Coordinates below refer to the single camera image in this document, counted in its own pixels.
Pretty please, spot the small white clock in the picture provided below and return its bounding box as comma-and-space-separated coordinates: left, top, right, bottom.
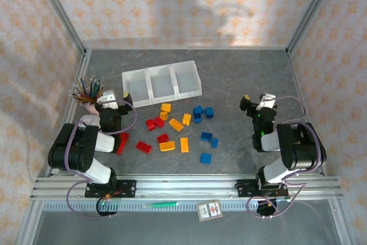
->
79, 114, 101, 131

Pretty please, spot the black round device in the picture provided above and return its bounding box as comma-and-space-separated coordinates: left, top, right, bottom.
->
96, 197, 120, 217
256, 200, 278, 219

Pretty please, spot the green pen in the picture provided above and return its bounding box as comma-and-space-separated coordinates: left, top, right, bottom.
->
146, 201, 179, 208

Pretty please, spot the small picture card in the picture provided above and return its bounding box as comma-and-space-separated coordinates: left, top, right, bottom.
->
196, 200, 223, 222

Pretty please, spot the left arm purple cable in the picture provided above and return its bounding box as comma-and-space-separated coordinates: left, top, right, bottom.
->
64, 100, 138, 220

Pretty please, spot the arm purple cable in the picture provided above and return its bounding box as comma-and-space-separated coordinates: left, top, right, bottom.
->
64, 100, 138, 220
248, 95, 321, 220

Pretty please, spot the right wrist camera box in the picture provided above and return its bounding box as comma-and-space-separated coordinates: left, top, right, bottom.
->
256, 92, 278, 111

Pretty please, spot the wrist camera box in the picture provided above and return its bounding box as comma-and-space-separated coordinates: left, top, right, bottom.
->
96, 90, 119, 111
256, 92, 278, 111

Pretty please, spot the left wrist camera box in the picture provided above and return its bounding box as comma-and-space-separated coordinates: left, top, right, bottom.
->
96, 90, 119, 111

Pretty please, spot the aluminium table edge rail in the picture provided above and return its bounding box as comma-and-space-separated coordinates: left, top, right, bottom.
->
286, 49, 327, 176
47, 49, 92, 177

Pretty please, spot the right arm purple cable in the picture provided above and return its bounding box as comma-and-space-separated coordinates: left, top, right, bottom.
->
248, 95, 321, 220

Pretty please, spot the wide aluminium base rail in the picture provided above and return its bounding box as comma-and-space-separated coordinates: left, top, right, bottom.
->
30, 174, 343, 201

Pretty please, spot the aluminium frame post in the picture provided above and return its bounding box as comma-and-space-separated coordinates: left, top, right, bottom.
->
286, 0, 342, 56
31, 0, 88, 55

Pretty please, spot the grey slotted cable duct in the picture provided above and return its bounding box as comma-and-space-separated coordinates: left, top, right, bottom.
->
42, 201, 336, 212

